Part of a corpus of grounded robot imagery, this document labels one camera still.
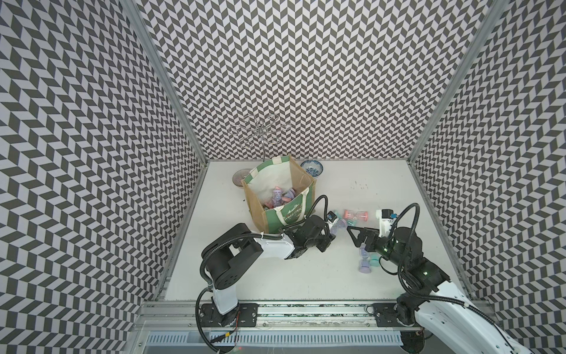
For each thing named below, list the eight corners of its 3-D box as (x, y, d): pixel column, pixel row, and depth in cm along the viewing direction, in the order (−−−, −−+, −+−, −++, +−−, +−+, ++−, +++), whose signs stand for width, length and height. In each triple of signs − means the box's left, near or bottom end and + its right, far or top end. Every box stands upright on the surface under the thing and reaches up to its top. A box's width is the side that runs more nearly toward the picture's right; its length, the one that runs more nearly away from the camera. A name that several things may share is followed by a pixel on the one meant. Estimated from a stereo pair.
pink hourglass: (343, 218, 97) (344, 216, 95) (343, 212, 99) (344, 209, 97) (367, 221, 96) (368, 218, 94) (366, 214, 98) (367, 211, 96)
